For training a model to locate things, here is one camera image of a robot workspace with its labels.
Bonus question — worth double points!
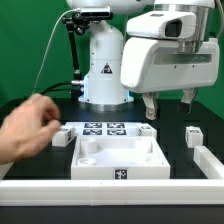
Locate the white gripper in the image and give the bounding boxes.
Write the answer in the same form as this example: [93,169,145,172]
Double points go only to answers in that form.
[121,11,219,120]

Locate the white square tabletop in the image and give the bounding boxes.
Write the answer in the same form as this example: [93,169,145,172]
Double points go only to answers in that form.
[71,136,170,180]

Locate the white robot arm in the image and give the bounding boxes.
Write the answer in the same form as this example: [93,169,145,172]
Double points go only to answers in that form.
[66,0,221,120]

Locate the bare human hand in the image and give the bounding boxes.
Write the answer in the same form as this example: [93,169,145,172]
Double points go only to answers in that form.
[0,94,61,165]

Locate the white U-shaped fence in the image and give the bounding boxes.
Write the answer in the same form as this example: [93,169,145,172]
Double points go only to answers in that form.
[0,145,224,207]

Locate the white marker base plate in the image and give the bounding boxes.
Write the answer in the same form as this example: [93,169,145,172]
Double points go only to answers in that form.
[66,122,140,136]

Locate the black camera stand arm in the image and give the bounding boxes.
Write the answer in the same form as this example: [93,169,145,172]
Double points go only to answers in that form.
[62,16,82,101]

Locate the black camera on stand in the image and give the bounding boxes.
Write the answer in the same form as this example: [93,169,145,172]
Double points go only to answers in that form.
[74,6,113,21]

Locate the black base cables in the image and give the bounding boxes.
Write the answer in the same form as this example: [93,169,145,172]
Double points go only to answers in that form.
[39,79,85,96]

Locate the grey camera cable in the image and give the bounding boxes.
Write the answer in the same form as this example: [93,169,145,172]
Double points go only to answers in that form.
[31,7,82,95]

